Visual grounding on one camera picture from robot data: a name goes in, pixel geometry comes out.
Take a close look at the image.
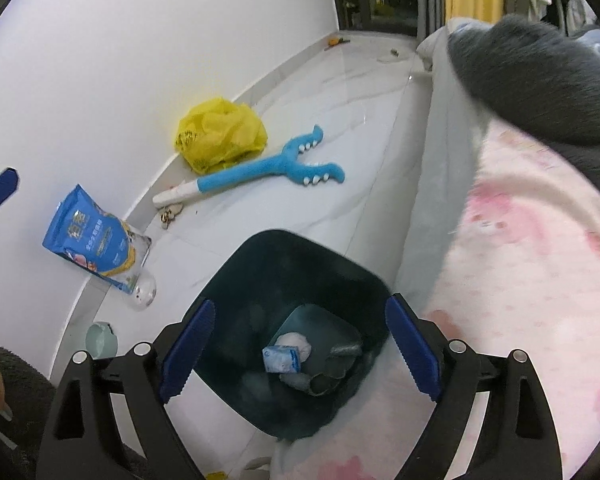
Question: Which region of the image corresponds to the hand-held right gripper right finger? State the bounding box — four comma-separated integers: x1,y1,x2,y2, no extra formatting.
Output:
386,294,563,480

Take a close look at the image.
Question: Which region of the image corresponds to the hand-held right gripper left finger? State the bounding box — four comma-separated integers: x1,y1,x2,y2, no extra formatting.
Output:
40,299,216,480

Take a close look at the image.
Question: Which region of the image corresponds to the clear plastic wrap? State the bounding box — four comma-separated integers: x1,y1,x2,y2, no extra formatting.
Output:
329,342,364,362

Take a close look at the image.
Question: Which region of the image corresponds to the dark teal trash bin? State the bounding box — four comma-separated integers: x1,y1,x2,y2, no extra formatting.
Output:
182,229,393,442

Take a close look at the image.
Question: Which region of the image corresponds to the blue tissue packet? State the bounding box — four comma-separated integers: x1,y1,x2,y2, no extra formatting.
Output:
262,345,303,375

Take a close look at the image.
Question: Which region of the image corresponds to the white cloth ball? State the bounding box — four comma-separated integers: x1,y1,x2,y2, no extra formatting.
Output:
274,331,313,361

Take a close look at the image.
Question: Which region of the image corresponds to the clear plastic cup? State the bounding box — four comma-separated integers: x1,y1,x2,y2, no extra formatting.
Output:
129,237,157,312

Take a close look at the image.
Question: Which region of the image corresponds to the pale green bowl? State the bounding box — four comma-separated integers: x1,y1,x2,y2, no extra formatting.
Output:
86,321,119,360

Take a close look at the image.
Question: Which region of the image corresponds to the blue snack bag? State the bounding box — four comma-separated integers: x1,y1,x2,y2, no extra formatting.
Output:
42,184,153,295

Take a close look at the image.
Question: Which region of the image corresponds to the pink printed blanket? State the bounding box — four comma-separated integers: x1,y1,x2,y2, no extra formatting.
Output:
270,120,600,480

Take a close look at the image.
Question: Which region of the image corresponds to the bed mattress with grey sheet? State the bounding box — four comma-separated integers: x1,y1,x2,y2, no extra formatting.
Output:
395,16,486,301

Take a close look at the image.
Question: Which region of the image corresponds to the blue plush forked toy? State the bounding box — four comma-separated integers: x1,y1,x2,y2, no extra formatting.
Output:
152,125,346,206

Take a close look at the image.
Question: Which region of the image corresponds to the yellow plastic bag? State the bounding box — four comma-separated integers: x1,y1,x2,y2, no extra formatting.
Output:
174,97,268,176

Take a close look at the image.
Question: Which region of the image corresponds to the dark grey fleece blanket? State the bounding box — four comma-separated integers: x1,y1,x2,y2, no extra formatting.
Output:
447,12,600,186

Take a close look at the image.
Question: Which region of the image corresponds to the small key ring trinket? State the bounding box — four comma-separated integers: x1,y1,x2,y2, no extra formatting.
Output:
160,202,183,229

